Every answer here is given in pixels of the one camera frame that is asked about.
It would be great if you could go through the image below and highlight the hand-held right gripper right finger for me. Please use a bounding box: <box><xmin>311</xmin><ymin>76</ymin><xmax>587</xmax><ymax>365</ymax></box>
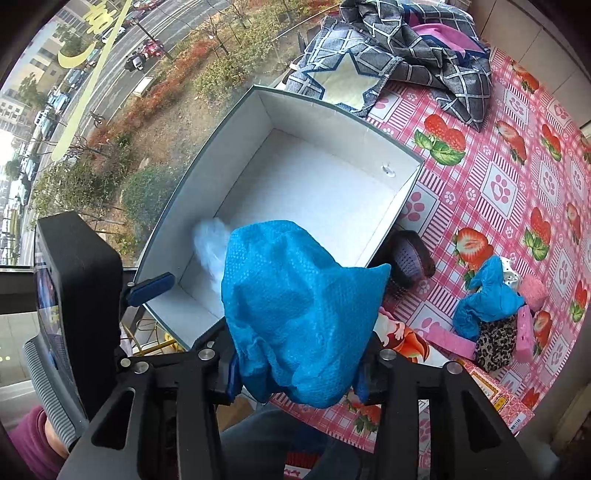
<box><xmin>353</xmin><ymin>332</ymin><xmax>541</xmax><ymax>480</ymax></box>

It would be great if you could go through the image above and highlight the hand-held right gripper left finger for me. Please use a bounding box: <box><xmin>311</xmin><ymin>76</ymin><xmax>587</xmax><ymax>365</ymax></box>
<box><xmin>58</xmin><ymin>318</ymin><xmax>243</xmax><ymax>480</ymax></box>

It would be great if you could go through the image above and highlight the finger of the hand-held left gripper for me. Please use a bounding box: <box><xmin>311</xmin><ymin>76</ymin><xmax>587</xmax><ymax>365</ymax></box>
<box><xmin>122</xmin><ymin>272</ymin><xmax>175</xmax><ymax>308</ymax></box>

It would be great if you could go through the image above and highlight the blue fluffy cloth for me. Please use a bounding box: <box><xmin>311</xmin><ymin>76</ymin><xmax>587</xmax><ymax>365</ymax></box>
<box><xmin>191</xmin><ymin>217</ymin><xmax>234</xmax><ymax>282</ymax></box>

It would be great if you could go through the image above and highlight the blue plastic shoe cover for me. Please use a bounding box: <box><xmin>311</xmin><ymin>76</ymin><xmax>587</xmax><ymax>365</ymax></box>
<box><xmin>222</xmin><ymin>219</ymin><xmax>392</xmax><ymax>409</ymax></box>
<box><xmin>451</xmin><ymin>256</ymin><xmax>526</xmax><ymax>342</ymax></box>

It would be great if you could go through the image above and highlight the leopard print cloth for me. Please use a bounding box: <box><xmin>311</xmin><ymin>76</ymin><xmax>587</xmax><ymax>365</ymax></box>
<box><xmin>475</xmin><ymin>316</ymin><xmax>519</xmax><ymax>372</ymax></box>

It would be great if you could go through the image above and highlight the grey cardboard box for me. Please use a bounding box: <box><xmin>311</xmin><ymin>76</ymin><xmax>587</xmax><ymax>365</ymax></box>
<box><xmin>134</xmin><ymin>85</ymin><xmax>426</xmax><ymax>352</ymax></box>

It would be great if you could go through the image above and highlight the white dotted sock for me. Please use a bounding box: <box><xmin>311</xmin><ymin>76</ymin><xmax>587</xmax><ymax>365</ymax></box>
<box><xmin>501</xmin><ymin>257</ymin><xmax>525</xmax><ymax>289</ymax></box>

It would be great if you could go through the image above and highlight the pink fuzzy sock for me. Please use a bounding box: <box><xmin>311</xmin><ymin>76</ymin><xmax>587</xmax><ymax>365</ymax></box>
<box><xmin>516</xmin><ymin>274</ymin><xmax>549</xmax><ymax>364</ymax></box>
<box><xmin>424</xmin><ymin>328</ymin><xmax>477</xmax><ymax>361</ymax></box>

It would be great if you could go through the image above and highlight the person's left forearm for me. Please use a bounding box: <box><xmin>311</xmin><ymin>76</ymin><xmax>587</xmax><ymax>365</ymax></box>
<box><xmin>9</xmin><ymin>406</ymin><xmax>70</xmax><ymax>480</ymax></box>

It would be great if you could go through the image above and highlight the cartoon print packet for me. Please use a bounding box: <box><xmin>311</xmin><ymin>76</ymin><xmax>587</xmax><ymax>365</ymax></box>
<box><xmin>376</xmin><ymin>308</ymin><xmax>431</xmax><ymax>363</ymax></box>

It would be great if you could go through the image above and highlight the person's jeans leg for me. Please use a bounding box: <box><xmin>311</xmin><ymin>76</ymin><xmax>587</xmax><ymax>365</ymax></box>
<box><xmin>221</xmin><ymin>401</ymin><xmax>370</xmax><ymax>480</ymax></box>

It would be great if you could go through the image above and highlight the pink patterned carton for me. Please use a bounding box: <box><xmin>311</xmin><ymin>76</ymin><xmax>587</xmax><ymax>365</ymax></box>
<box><xmin>457</xmin><ymin>360</ymin><xmax>529</xmax><ymax>437</ymax></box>

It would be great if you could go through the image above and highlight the dark mesh cloth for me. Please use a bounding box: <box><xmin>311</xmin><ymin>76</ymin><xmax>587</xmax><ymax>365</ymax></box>
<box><xmin>383</xmin><ymin>230</ymin><xmax>435</xmax><ymax>298</ymax></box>

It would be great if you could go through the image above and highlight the strawberry print pink tablecloth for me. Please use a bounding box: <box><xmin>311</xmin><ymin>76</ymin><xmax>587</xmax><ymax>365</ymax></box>
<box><xmin>268</xmin><ymin>41</ymin><xmax>591</xmax><ymax>448</ymax></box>

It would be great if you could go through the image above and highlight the grey plaid star cloth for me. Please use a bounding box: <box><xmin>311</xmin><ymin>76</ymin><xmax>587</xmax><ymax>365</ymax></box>
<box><xmin>284</xmin><ymin>0</ymin><xmax>492</xmax><ymax>132</ymax></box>

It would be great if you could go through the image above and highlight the pink purple garment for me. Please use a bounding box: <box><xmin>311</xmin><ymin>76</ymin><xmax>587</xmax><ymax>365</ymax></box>
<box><xmin>411</xmin><ymin>23</ymin><xmax>478</xmax><ymax>58</ymax></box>

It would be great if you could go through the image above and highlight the yellow metal frame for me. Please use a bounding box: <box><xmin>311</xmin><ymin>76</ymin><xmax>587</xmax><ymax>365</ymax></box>
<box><xmin>134</xmin><ymin>318</ymin><xmax>178</xmax><ymax>356</ymax></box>

